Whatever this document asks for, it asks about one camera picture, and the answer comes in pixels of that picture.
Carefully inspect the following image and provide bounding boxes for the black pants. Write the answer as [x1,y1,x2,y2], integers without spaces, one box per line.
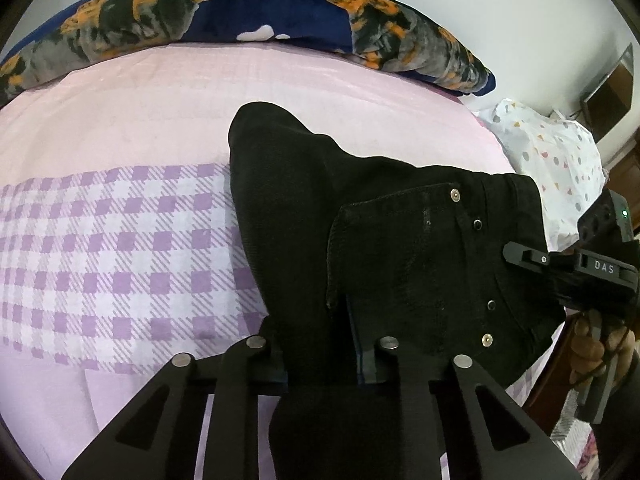
[229,102,565,479]

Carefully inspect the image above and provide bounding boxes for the person right hand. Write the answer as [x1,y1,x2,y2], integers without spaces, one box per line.
[570,316,636,391]

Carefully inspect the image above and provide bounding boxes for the white dotted fabric cover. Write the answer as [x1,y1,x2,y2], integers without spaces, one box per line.
[475,99,606,252]

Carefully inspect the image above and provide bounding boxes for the pink purple bed sheet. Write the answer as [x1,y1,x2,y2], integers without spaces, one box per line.
[1,44,515,479]

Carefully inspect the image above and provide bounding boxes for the navy cat print blanket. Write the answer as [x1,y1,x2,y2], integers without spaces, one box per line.
[1,0,496,104]

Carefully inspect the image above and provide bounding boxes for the black cable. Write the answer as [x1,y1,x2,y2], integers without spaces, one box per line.
[569,309,634,391]

